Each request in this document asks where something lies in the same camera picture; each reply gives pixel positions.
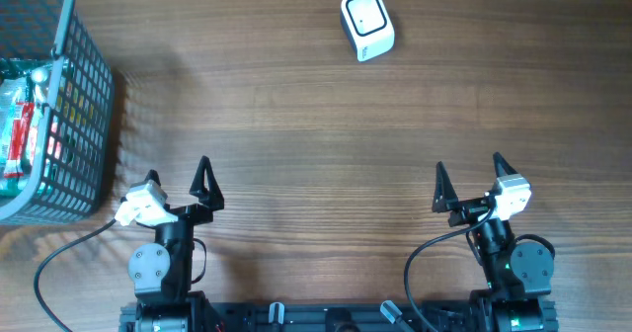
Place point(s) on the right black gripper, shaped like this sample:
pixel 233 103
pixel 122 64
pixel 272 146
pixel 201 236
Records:
pixel 446 200

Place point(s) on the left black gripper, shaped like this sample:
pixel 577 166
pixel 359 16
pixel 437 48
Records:
pixel 200 214

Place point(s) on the green white wipes packet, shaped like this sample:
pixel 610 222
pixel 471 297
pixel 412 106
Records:
pixel 24 93

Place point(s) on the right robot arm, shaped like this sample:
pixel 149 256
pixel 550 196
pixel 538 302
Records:
pixel 518 269

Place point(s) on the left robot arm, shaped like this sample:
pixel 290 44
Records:
pixel 161 271

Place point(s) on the white barcode scanner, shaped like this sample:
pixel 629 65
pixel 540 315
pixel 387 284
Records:
pixel 368 27

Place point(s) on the grey plastic mesh basket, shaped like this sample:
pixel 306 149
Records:
pixel 67 177

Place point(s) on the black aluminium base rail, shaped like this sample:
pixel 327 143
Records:
pixel 345 317

